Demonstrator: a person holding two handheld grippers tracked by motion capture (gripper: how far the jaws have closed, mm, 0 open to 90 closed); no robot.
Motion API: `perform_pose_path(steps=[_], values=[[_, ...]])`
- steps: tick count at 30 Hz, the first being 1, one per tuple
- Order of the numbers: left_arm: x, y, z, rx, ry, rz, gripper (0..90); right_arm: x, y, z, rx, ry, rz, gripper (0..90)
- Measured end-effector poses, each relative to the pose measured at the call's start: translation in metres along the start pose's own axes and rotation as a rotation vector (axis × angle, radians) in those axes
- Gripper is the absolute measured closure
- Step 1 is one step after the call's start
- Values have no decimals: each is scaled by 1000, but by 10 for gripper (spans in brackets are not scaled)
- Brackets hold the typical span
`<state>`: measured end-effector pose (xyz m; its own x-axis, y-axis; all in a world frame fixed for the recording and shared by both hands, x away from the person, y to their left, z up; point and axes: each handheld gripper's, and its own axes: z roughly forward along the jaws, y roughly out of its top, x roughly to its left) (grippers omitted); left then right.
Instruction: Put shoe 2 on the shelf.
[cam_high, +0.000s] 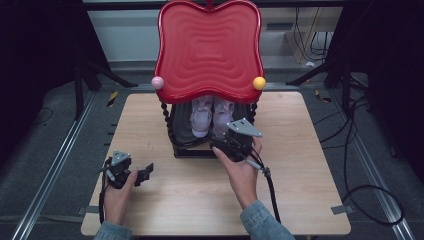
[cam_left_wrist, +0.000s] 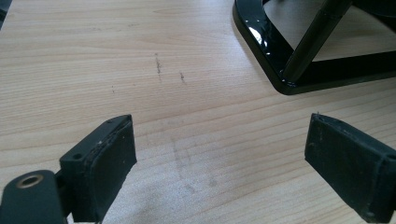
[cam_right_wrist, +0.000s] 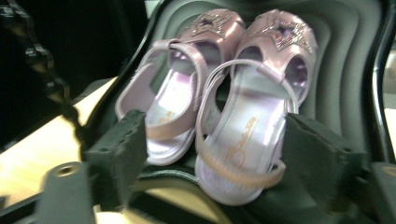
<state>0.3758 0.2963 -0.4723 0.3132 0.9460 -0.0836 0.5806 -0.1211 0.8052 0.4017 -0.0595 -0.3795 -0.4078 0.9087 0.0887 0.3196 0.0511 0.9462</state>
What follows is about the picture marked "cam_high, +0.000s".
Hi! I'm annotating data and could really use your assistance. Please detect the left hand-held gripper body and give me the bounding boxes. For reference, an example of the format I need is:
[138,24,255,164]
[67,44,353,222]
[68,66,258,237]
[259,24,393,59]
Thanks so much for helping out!
[104,149,134,190]

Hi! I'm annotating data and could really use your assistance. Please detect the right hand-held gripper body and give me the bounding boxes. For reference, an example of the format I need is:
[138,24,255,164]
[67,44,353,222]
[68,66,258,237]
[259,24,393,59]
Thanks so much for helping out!
[223,117,263,163]

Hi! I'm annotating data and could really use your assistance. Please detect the purple child sandal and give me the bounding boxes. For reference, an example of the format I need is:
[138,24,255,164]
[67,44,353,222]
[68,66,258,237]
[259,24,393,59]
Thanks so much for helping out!
[189,95,214,139]
[212,96,236,139]

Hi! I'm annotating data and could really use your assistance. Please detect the red and black shoe rack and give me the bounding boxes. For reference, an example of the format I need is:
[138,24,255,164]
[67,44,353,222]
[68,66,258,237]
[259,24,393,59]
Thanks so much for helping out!
[150,0,268,160]

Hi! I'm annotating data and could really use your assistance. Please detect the person's right hand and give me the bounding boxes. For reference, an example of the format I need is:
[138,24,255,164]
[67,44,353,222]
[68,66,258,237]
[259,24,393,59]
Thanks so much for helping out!
[212,136,264,210]

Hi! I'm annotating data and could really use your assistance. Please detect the person's left hand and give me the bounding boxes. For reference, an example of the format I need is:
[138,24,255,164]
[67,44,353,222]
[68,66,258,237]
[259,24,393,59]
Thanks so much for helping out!
[104,169,139,226]

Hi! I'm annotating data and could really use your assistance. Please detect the grey tape piece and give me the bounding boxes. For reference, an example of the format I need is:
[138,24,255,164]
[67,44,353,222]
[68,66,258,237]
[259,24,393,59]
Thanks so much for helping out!
[78,205,102,215]
[330,204,354,215]

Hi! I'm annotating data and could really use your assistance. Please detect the yellow and black floor tape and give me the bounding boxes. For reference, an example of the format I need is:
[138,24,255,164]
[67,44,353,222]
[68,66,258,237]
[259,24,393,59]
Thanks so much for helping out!
[106,90,120,108]
[314,89,333,104]

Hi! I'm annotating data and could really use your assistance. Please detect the black metal stand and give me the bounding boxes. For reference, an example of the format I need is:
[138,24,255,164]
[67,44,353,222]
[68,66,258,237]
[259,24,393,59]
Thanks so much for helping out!
[73,59,139,121]
[285,59,355,118]

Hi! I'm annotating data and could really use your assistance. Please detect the dark curtain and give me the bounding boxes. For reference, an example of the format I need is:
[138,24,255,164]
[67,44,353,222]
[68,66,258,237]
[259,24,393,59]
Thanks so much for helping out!
[328,0,424,184]
[0,0,112,168]

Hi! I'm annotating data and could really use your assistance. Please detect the left hand-held gripper black cable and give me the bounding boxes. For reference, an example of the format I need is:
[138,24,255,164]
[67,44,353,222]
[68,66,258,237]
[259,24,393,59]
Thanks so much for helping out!
[98,159,114,225]

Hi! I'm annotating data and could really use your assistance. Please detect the hand-held gripper black cable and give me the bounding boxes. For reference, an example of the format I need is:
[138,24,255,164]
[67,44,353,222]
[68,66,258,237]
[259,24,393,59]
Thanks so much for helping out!
[98,159,114,225]
[247,146,282,224]

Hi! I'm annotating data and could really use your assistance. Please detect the right hand-held gripper black cable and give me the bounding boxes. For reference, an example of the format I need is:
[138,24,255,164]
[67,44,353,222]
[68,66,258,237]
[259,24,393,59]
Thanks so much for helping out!
[247,146,282,224]

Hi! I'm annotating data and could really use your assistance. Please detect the metal floor rail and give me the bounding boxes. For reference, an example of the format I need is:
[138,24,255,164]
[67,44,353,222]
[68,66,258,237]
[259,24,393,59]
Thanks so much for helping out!
[11,91,98,240]
[328,89,416,240]

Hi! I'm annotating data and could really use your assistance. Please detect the thin black floor cable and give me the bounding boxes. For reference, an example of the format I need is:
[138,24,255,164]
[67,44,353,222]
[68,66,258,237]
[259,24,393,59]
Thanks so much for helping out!
[32,107,54,127]

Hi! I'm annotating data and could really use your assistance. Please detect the black looped floor cable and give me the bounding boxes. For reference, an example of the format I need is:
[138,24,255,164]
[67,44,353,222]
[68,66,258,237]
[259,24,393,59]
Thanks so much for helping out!
[313,96,405,226]

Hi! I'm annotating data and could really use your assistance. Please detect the hanging black cables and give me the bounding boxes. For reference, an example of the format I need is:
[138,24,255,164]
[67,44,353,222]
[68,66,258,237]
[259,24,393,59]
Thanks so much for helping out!
[294,6,332,63]

